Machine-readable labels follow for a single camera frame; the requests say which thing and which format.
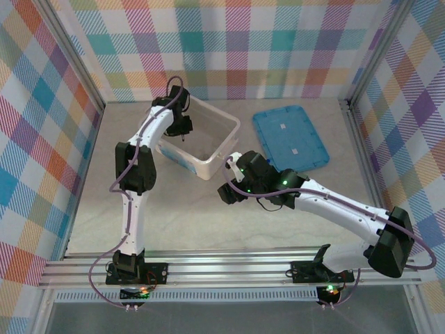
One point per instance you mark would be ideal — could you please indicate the aluminium frame leg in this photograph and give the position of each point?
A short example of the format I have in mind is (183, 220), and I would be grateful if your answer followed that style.
(43, 313)
(417, 313)

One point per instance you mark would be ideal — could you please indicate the aluminium floor rail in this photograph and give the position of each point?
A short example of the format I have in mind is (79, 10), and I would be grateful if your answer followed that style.
(87, 174)
(365, 156)

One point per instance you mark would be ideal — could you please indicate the aluminium frame post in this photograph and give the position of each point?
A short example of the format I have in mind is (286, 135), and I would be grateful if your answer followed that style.
(379, 52)
(69, 52)

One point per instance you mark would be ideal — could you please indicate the aluminium base rail beam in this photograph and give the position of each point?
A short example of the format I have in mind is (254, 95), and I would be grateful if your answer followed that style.
(226, 268)

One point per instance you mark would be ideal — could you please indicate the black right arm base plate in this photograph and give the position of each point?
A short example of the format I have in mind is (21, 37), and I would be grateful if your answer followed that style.
(302, 271)

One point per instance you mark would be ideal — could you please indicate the white plastic storage box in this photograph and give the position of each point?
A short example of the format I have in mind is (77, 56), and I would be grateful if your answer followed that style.
(212, 167)

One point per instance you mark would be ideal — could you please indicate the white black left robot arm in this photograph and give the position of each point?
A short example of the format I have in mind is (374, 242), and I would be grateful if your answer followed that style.
(133, 222)

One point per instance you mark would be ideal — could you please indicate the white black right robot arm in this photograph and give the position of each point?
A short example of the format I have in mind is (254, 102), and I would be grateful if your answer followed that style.
(340, 208)

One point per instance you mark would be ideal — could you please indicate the blue plastic box lid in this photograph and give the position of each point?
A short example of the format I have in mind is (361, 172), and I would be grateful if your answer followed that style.
(295, 132)

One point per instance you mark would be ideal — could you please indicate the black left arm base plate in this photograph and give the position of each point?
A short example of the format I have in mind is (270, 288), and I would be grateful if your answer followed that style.
(156, 273)

